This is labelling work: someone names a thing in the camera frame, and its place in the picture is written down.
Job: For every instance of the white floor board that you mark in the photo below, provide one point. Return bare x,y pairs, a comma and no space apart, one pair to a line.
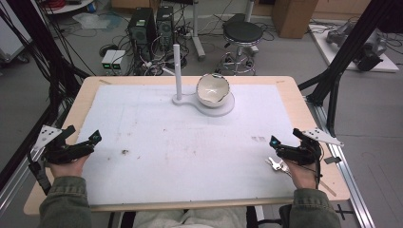
329,53

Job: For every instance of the thin wooden strip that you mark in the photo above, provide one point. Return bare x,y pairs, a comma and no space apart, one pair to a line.
328,188

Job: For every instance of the bunch of silver keys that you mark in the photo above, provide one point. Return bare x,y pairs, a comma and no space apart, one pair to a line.
276,164

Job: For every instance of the grey robot device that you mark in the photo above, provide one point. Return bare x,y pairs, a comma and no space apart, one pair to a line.
370,44

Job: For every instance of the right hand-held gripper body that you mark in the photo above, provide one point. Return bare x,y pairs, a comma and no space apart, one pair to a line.
305,153

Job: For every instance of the person's right hand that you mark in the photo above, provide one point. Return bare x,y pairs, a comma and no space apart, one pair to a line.
301,175

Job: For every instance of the wooden table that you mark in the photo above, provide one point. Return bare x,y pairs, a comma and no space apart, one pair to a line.
316,104

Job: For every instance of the brown cardboard box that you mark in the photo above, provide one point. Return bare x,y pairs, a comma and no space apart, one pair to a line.
293,17

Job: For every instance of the white metal stand leg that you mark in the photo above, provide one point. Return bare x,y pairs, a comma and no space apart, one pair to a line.
198,38

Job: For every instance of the white eggshell-shaped bowl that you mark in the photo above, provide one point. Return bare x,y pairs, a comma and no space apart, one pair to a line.
212,91

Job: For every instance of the black round stool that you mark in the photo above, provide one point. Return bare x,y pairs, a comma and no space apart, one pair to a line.
242,33

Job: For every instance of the person's legs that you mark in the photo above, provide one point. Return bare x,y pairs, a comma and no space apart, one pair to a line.
190,218

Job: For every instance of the white table mat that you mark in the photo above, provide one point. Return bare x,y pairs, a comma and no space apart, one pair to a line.
190,152

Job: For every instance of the round white table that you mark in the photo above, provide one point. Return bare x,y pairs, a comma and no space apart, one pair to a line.
68,6

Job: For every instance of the aluminium rail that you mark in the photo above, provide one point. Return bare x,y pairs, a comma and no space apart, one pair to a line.
342,164
19,186

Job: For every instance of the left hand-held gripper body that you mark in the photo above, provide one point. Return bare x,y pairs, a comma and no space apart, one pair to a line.
60,153

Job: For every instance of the person's left hand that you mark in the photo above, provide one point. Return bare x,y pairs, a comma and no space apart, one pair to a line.
68,167

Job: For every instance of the clear plastic bag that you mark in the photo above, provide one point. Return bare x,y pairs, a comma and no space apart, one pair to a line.
90,20

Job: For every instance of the black computer tower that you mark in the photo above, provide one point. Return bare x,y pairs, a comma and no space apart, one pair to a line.
141,28
165,27

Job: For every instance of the black metal frame strut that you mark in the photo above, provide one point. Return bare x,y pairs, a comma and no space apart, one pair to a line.
38,47
351,44

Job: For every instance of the white power supply unit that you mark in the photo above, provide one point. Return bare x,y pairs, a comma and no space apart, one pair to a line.
118,60
108,60

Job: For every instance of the white stand with pole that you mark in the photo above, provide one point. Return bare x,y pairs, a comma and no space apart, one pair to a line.
178,72

